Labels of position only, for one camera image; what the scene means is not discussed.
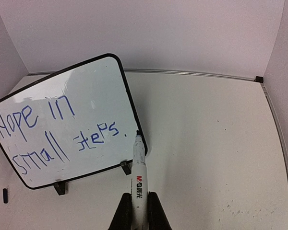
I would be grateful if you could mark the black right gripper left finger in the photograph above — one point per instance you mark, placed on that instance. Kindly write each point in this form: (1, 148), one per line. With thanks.
(122, 219)

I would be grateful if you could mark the white marker pen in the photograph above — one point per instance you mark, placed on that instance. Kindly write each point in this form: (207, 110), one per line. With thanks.
(139, 185)

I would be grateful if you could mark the blue marker cap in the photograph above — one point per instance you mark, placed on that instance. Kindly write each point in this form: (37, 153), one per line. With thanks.
(5, 195)

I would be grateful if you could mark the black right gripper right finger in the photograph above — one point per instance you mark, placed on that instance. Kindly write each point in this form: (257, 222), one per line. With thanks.
(157, 219)

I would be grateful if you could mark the white whiteboard with black frame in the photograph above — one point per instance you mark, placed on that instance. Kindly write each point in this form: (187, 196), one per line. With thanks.
(71, 124)

